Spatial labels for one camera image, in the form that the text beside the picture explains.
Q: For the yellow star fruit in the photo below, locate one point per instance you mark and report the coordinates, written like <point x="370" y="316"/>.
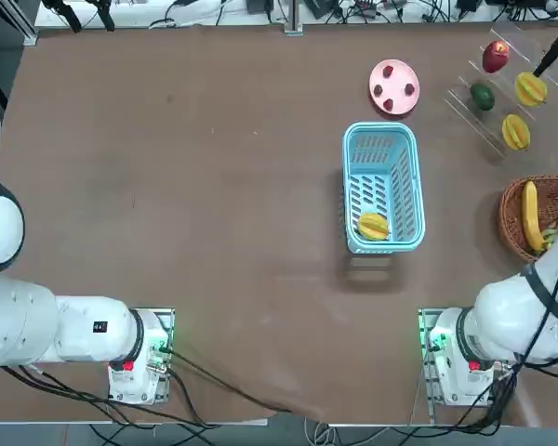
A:
<point x="515" y="132"/>
<point x="373" y="226"/>
<point x="530" y="90"/>

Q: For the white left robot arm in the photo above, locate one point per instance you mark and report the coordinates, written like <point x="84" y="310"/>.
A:
<point x="28" y="325"/>

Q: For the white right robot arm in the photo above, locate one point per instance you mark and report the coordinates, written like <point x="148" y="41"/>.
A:
<point x="516" y="316"/>

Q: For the brown wicker basket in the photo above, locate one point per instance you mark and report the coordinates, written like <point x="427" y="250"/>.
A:
<point x="511" y="209"/>

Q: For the blue plastic basket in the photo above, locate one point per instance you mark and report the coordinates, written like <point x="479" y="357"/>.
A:
<point x="381" y="248"/>

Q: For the red apple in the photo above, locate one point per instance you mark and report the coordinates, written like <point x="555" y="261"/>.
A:
<point x="495" y="58"/>

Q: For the green avocado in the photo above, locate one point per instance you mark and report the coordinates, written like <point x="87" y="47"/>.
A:
<point x="482" y="96"/>

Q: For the clear acrylic stepped stand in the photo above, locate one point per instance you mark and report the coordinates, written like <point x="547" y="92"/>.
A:
<point x="465" y="107"/>

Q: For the red strawberry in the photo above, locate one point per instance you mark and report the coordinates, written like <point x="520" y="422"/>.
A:
<point x="410" y="88"/>
<point x="388" y="71"/>

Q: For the pink round plate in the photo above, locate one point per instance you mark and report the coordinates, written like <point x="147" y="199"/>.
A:
<point x="397" y="91"/>

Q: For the yellow banana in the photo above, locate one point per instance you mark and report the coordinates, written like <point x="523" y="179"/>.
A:
<point x="530" y="213"/>

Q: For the red black device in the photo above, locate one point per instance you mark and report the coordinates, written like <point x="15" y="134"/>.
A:
<point x="365" y="3"/>

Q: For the dark power adapter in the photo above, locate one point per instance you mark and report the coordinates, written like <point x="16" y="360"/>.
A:
<point x="325" y="7"/>

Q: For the aluminium camera post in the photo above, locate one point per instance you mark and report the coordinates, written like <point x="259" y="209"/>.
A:
<point x="293" y="14"/>

